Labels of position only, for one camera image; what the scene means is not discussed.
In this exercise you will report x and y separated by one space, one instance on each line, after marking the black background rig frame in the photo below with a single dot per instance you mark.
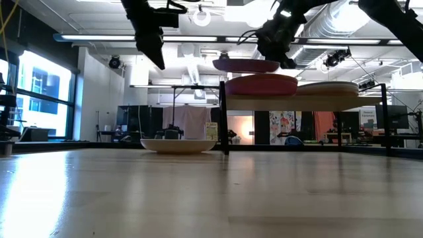
185 87

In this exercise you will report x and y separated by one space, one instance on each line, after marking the black ceiling spotlight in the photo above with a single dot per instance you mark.
224 55
114 62

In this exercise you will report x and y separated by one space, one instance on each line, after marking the blue rounded object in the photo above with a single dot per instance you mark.
293 141

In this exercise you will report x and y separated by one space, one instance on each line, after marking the silver ventilation duct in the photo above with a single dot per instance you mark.
337 20

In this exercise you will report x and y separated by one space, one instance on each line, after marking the wooden shelf with black legs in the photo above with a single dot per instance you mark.
297 103

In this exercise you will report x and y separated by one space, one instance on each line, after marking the black office chair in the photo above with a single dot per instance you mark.
171 134

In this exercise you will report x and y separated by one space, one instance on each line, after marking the yellow sign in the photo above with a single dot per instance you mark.
211 131

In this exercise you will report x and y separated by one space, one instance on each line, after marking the black desk stand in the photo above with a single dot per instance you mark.
6 112

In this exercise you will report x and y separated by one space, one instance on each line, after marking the peach plate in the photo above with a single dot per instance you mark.
330 92

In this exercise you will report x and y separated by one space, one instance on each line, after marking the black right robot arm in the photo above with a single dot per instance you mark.
396 23

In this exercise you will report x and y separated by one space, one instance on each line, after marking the long ceiling light strip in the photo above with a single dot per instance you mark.
347 41
190 38
395 42
99 37

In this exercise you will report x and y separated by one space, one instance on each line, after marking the round white ceiling fixture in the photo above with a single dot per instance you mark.
202 18

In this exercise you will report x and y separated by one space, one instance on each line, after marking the purple plate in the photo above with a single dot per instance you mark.
244 66

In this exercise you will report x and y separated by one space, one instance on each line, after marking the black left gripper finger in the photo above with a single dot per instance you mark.
152 48

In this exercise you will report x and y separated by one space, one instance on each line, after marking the beige curtain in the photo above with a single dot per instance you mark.
188 120

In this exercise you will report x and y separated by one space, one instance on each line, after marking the cream plate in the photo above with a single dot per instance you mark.
178 146

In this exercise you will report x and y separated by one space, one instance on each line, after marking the orange wall panel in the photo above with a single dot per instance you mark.
325 122

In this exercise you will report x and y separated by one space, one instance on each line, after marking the colourful wall poster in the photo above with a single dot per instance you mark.
281 125

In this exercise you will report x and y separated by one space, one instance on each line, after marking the pink plate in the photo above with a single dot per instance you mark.
261 90

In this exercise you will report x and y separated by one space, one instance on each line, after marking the black background monitor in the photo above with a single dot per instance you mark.
391 116

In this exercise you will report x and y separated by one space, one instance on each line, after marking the white printed sign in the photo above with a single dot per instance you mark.
367 120

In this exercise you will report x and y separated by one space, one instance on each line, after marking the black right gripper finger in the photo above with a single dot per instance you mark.
271 55
288 63

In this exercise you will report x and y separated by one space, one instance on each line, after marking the black aluminium table frame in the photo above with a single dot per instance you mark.
66 145

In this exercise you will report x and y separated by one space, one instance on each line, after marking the grey box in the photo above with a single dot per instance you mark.
34 134

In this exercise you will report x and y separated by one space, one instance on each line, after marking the black ceiling camera cluster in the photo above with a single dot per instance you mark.
335 59

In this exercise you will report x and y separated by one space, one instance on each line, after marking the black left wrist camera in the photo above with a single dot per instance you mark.
167 18

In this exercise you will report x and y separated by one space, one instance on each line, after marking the large glass window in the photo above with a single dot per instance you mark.
43 96

